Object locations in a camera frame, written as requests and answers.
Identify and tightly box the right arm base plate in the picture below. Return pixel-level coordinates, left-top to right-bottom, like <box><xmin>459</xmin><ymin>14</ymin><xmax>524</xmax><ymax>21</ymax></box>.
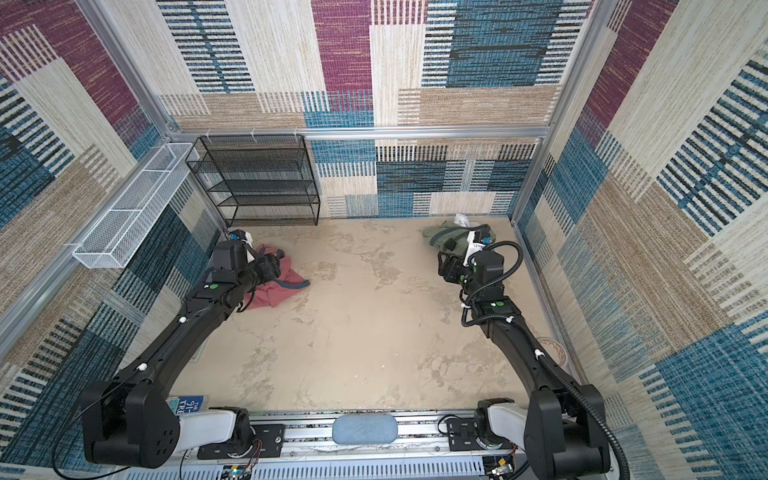
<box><xmin>437</xmin><ymin>415</ymin><xmax>522</xmax><ymax>452</ymax></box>

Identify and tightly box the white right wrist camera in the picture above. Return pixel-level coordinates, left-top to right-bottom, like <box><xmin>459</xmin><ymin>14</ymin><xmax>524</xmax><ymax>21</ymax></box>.
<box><xmin>463</xmin><ymin>224</ymin><xmax>491</xmax><ymax>266</ymax></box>

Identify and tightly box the red cloth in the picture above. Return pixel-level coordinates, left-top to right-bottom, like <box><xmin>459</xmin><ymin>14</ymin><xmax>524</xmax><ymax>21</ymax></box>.
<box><xmin>246</xmin><ymin>244</ymin><xmax>310</xmax><ymax>309</ymax></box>

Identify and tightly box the clear tape roll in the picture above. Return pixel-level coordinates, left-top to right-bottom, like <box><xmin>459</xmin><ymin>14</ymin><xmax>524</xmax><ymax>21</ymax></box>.
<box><xmin>539</xmin><ymin>338</ymin><xmax>569</xmax><ymax>369</ymax></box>

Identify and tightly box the green cloth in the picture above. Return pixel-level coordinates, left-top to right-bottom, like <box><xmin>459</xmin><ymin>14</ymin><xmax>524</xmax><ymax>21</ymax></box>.
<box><xmin>422</xmin><ymin>221</ymin><xmax>496</xmax><ymax>257</ymax></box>

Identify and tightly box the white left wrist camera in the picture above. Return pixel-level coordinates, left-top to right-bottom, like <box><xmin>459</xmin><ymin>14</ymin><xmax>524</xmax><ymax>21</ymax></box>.
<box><xmin>228</xmin><ymin>229</ymin><xmax>253</xmax><ymax>245</ymax></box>

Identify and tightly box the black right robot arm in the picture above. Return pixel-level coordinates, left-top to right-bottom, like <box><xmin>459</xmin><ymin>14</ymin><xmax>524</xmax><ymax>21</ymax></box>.
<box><xmin>437</xmin><ymin>247</ymin><xmax>612</xmax><ymax>479</ymax></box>

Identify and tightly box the colourful children's book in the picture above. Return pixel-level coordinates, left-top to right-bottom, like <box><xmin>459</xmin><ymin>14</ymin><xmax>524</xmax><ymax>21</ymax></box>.
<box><xmin>166</xmin><ymin>395</ymin><xmax>207</xmax><ymax>416</ymax></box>

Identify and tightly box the blue oval pad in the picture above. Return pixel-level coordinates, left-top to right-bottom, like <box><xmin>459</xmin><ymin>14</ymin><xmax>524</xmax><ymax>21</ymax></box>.
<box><xmin>332</xmin><ymin>413</ymin><xmax>398</xmax><ymax>445</ymax></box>

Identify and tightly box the white wire mesh basket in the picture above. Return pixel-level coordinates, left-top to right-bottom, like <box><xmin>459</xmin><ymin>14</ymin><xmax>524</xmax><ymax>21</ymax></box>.
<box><xmin>72</xmin><ymin>143</ymin><xmax>192</xmax><ymax>269</ymax></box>

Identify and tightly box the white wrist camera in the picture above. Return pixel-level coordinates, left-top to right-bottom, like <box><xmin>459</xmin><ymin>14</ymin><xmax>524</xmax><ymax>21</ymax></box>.
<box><xmin>228</xmin><ymin>229</ymin><xmax>253</xmax><ymax>245</ymax></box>
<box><xmin>463</xmin><ymin>224</ymin><xmax>491</xmax><ymax>266</ymax></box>

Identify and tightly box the white cloth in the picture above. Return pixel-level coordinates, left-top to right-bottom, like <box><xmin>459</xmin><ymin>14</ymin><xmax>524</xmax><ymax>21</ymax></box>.
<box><xmin>453</xmin><ymin>213</ymin><xmax>479</xmax><ymax>228</ymax></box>

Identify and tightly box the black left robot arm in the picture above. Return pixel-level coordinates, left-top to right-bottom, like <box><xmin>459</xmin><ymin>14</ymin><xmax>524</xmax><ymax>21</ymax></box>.
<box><xmin>80</xmin><ymin>233</ymin><xmax>280</xmax><ymax>468</ymax></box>

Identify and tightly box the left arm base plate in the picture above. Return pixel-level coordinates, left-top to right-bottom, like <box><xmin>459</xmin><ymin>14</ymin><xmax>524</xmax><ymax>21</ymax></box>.
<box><xmin>196</xmin><ymin>424</ymin><xmax>286</xmax><ymax>461</ymax></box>

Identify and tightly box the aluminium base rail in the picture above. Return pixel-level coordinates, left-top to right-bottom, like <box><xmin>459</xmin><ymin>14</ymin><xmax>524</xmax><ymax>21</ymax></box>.
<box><xmin>101</xmin><ymin>409</ymin><xmax>613</xmax><ymax>480</ymax></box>

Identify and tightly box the black wire mesh shelf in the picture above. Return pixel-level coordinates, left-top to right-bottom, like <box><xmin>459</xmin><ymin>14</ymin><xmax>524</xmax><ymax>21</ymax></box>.
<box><xmin>185</xmin><ymin>134</ymin><xmax>321</xmax><ymax>228</ymax></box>

